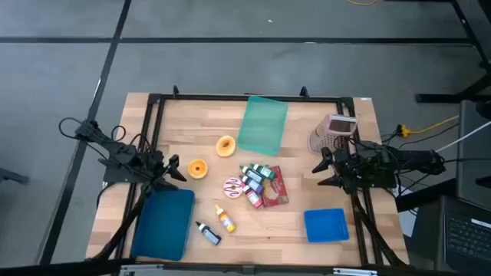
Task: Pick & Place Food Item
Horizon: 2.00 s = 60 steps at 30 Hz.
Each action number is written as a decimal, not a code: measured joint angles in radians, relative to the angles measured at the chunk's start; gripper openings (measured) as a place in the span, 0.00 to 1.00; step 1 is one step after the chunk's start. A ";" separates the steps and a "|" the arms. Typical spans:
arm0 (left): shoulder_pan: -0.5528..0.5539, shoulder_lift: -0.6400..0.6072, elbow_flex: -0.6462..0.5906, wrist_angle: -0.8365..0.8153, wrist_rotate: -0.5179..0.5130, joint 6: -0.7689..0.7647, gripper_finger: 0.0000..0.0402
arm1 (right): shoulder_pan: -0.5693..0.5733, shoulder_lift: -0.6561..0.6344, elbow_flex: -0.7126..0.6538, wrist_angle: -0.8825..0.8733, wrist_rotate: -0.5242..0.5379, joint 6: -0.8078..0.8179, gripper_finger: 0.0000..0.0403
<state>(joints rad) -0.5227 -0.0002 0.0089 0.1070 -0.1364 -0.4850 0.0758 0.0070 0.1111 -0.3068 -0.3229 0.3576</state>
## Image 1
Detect black laptop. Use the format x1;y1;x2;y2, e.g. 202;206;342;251
440;210;491;276

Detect teal translucent plastic bin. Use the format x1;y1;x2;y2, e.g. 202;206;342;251
236;95;289;157

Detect yellow glazed toy donut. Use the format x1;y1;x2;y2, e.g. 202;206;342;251
215;135;237;158

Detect white cable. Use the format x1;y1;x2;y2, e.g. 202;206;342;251
435;121;491;153

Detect yellow paint bottle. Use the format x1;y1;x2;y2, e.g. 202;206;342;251
214;204;237;234

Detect dark blue plastic tray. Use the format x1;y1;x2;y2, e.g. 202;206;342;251
130;188;196;261

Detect black desk frame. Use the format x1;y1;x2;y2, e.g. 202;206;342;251
416;0;491;104

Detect dark grey computer tower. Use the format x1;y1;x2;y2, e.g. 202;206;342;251
455;100;491;212

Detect yellow power cable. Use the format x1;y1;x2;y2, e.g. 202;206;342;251
397;114;460;139

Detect pink purple-swirl toy donut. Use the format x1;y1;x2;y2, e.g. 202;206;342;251
222;176;245;199

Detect small blue perforated basket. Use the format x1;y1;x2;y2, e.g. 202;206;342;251
303;208;351;244

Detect red popcorn packet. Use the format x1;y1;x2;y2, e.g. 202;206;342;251
260;165;290;209

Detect grey furniture foot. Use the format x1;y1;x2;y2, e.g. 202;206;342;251
0;167;31;185

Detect dark green paint bottle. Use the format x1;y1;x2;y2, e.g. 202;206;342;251
239;165;265;184

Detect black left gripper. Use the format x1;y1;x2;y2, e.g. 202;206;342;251
143;150;188;192

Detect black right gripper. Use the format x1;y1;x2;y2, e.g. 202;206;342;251
311;146;364;195

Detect red paint bottle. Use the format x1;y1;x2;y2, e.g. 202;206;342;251
242;186;264;209

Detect black paint bottle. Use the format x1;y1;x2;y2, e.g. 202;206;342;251
195;221;222;246

